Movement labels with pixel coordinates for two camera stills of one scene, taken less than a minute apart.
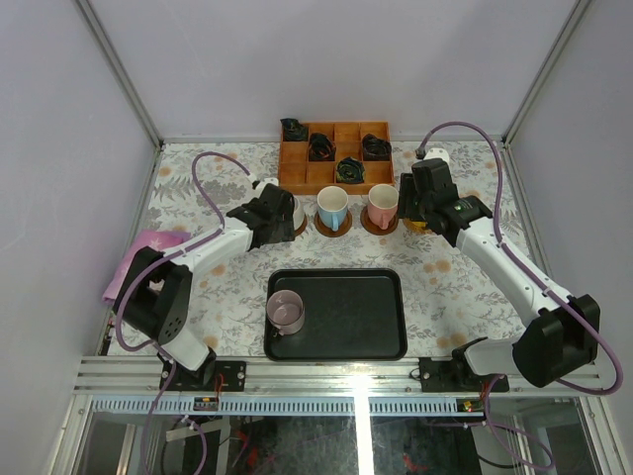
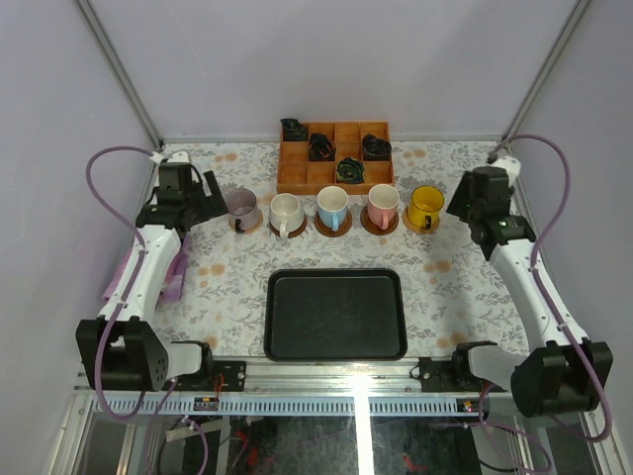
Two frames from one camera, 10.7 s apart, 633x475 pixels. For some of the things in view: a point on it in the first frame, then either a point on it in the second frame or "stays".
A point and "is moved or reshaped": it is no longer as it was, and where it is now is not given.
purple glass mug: x=286 y=313 is moved or reshaped
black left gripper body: x=285 y=218 to x=199 y=204
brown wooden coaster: x=327 y=232 stays
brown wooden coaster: x=372 y=228 stays
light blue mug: x=332 y=204 stays
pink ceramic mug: x=383 y=203 stays
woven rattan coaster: x=407 y=222 stays
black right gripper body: x=421 y=206 to x=460 y=204
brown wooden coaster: x=303 y=227 stays
